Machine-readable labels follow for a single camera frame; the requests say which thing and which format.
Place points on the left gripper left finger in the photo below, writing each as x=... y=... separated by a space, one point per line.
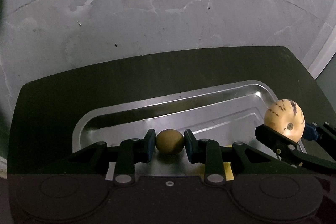
x=95 y=158

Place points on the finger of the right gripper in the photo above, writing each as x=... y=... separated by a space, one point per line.
x=324 y=136
x=288 y=151

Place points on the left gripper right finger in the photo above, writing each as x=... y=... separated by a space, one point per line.
x=243 y=158

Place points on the yellow lemon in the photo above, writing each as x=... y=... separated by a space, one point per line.
x=228 y=171

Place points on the brown kiwi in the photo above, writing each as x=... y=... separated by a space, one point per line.
x=169 y=141

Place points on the silver metal tray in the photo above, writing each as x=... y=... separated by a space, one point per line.
x=224 y=113

